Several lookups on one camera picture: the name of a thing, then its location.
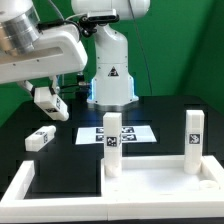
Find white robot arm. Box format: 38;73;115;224
0;0;150;119

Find white desk top tray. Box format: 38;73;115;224
101;155;224;202

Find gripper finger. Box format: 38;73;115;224
18;80;35;97
50;75;60;94

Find white U-shaped obstacle frame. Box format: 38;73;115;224
0;161;224;224

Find grey camera on stand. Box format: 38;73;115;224
81;9;119;23

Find white fiducial marker sheet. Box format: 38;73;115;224
75;125;157;145

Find black cables on table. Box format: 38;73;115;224
59;83;91;101

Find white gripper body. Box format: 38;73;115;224
0;24;88;84

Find black camera stand pole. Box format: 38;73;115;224
74;16;96;100

